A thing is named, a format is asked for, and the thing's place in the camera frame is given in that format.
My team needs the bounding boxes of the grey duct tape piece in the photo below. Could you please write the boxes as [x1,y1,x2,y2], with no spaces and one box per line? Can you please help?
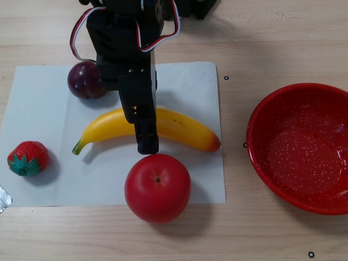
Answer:
[0,184,13,215]

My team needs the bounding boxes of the yellow plastic banana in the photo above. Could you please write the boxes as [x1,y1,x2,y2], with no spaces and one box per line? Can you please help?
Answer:
[71,107,222,156]

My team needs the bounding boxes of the red plastic apple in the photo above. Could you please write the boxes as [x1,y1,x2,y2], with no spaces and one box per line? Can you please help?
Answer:
[124,153,192,225]

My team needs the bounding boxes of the red speckled bowl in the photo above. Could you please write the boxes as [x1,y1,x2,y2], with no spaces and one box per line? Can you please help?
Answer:
[246,83,348,216]

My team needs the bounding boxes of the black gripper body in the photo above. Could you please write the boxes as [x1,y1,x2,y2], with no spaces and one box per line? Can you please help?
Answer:
[96,50,159,125]

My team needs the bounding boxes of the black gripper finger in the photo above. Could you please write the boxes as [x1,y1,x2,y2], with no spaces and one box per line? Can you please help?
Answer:
[134,118,160,156]

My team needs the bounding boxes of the purple plastic plum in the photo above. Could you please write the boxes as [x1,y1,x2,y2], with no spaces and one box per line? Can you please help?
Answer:
[67,61,108,100]

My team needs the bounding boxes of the white paper sheet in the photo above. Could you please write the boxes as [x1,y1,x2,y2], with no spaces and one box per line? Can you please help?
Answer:
[0,61,227,208]

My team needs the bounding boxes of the red white black servo cable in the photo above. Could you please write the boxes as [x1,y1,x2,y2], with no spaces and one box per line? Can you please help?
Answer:
[133,0,181,53]
[70,7,107,63]

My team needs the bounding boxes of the red plastic strawberry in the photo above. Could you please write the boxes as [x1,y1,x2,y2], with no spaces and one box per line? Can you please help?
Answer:
[7,140,50,178]

